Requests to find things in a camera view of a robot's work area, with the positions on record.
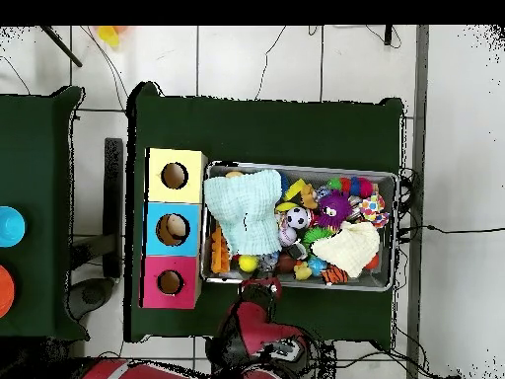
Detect black upright bar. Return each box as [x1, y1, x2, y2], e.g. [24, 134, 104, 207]
[103, 137, 124, 279]

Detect white baseball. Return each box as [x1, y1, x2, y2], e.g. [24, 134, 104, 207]
[278, 225, 298, 248]

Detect yellow ball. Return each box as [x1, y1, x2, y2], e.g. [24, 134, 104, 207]
[238, 254, 259, 273]

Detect orange plastic toy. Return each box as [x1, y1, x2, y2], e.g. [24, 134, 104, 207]
[209, 226, 232, 274]

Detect green spiky ball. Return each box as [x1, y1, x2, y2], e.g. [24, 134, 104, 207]
[301, 225, 336, 250]

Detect orange bowl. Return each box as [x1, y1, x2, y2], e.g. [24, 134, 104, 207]
[0, 264, 16, 319]

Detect wooden box with three holes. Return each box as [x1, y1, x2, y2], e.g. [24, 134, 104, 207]
[141, 147, 209, 310]

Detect brown plush bear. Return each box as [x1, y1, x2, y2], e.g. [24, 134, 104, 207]
[298, 183, 320, 209]

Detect shallow mesh bin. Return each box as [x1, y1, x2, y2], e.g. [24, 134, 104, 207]
[199, 160, 398, 292]

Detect purple spiky monster toy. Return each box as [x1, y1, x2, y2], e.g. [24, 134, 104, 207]
[315, 189, 353, 230]

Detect tiger plush toy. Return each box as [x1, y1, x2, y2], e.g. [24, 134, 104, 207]
[320, 264, 349, 285]

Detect grey round base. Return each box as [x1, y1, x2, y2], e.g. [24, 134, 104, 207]
[64, 276, 116, 322]

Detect black and white soccer ball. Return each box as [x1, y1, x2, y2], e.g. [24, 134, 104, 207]
[285, 206, 311, 230]

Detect black rod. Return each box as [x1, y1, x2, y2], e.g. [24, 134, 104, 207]
[38, 25, 84, 68]

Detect yellow floor object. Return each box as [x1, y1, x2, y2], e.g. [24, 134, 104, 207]
[96, 25, 129, 48]

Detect black cable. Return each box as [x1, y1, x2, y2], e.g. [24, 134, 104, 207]
[397, 223, 505, 235]

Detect cream muslin cloth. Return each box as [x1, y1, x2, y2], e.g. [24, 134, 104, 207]
[310, 220, 381, 278]

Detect dark green tablecloth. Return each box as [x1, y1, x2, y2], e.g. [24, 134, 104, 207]
[0, 85, 90, 341]
[125, 81, 405, 350]

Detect blue bowl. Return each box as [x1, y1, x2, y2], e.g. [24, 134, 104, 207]
[0, 205, 27, 249]

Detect polka dot cloth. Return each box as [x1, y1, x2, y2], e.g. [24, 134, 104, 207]
[356, 192, 391, 229]

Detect light blue muslin cloth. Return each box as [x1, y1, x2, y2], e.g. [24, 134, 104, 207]
[203, 168, 284, 257]

